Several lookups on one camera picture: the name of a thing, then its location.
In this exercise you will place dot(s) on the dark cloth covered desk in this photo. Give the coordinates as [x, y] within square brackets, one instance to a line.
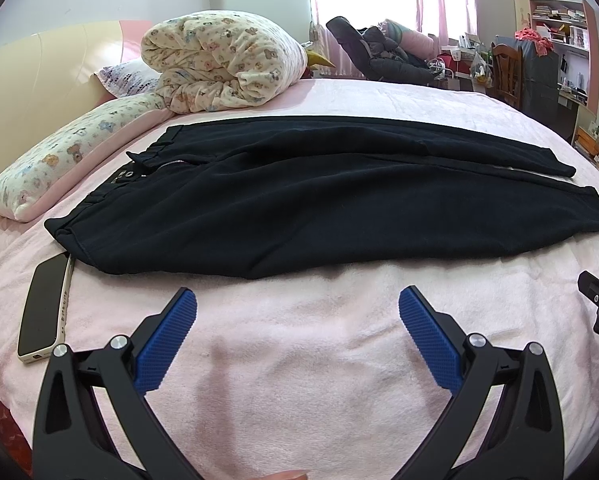
[540, 95]

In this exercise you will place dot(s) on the white purple patterned pillow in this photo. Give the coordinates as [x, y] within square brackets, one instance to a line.
[128, 78]

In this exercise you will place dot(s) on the smartphone with beige case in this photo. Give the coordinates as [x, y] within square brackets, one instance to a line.
[44, 315]

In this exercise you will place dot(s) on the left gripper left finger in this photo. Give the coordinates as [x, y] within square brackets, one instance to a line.
[71, 440]

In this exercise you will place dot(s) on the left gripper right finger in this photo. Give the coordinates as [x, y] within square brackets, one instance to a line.
[525, 438]

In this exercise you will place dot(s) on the yellow plush toy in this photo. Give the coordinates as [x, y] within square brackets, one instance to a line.
[314, 59]

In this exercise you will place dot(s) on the left hand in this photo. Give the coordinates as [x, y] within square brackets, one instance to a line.
[297, 474]

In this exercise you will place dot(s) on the black reclining chair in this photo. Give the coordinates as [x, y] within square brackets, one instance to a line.
[380, 58]

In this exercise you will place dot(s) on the pink bookshelf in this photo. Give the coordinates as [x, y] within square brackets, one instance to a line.
[571, 25]

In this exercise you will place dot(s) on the long teddy print pillow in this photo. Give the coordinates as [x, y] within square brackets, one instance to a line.
[39, 178]

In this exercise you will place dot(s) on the pink bed blanket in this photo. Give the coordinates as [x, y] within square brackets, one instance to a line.
[315, 371]

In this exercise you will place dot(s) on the cream pink headboard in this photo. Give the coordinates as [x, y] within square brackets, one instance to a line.
[50, 78]

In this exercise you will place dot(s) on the rolled teddy print duvet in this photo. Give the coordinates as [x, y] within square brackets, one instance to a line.
[220, 60]

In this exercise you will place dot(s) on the black pants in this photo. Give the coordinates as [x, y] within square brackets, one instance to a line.
[256, 197]

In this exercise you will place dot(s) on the wooden chair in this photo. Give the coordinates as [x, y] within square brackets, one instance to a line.
[508, 74]

